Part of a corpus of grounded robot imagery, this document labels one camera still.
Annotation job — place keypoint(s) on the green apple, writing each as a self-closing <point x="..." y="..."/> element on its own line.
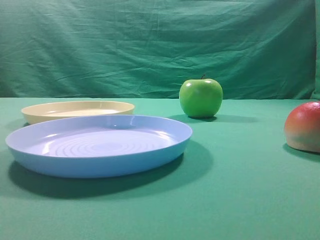
<point x="201" y="98"/>

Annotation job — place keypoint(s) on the green table cloth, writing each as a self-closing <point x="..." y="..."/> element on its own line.
<point x="237" y="180"/>

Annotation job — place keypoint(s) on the yellow plastic plate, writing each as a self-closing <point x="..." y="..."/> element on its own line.
<point x="68" y="109"/>

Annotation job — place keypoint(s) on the blue plastic plate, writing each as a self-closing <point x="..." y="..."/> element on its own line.
<point x="99" y="146"/>

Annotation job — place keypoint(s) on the green backdrop cloth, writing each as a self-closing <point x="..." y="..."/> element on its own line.
<point x="256" y="49"/>

